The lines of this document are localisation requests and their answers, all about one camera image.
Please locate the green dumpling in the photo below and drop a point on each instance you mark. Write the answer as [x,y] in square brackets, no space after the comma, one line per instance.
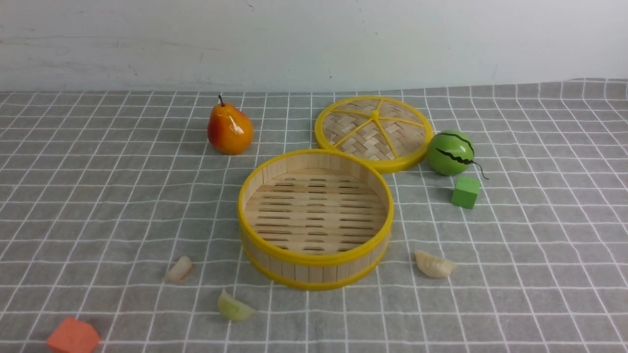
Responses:
[233,309]

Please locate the orange red toy pear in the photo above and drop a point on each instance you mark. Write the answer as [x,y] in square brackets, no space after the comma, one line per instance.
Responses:
[229,130]

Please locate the green foam cube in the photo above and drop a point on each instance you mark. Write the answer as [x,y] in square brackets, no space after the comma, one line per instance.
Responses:
[465,192]

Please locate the pale pink dumpling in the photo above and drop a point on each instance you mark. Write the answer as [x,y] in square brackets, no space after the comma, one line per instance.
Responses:
[179,270]

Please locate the grey checked tablecloth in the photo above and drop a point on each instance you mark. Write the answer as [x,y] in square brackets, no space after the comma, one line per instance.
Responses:
[103,191]

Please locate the cream white dumpling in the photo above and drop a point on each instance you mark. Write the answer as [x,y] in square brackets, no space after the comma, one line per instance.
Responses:
[433,266]

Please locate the green toy watermelon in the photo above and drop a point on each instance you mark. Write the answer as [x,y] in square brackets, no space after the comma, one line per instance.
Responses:
[450,152]

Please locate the woven bamboo steamer lid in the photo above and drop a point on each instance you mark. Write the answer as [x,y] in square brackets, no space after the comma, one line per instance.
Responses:
[387,134]

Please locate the orange foam block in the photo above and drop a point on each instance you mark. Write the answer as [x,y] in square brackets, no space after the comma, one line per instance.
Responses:
[73,336]

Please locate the bamboo steamer tray yellow rim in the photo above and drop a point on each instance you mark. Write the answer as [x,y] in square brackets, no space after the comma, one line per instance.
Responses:
[315,219]

